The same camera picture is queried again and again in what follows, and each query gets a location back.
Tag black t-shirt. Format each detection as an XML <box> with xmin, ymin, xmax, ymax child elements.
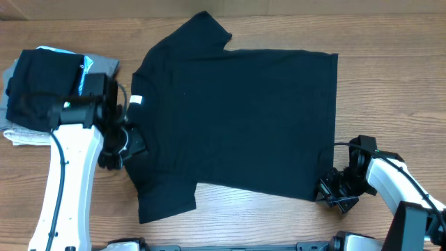
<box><xmin>125</xmin><ymin>12</ymin><xmax>338</xmax><ymax>223</ymax></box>

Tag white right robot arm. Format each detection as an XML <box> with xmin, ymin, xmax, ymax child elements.
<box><xmin>318</xmin><ymin>147</ymin><xmax>445</xmax><ymax>250</ymax></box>

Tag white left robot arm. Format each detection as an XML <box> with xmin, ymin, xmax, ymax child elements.
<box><xmin>28</xmin><ymin>94</ymin><xmax>134</xmax><ymax>250</ymax></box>

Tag folded grey garment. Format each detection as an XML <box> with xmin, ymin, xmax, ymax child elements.
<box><xmin>1</xmin><ymin>54</ymin><xmax>119</xmax><ymax>131</ymax></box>

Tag folded light blue garment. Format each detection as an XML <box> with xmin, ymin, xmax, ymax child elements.
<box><xmin>38</xmin><ymin>45</ymin><xmax>94</xmax><ymax>96</ymax></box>

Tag folded beige garment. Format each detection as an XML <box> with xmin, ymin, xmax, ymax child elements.
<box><xmin>3</xmin><ymin>126</ymin><xmax>50</xmax><ymax>146</ymax></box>

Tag folded black garment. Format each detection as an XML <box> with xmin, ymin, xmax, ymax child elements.
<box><xmin>6</xmin><ymin>49</ymin><xmax>84</xmax><ymax>132</ymax></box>

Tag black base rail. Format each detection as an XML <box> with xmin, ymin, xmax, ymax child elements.
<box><xmin>92</xmin><ymin>236</ymin><xmax>344</xmax><ymax>251</ymax></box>

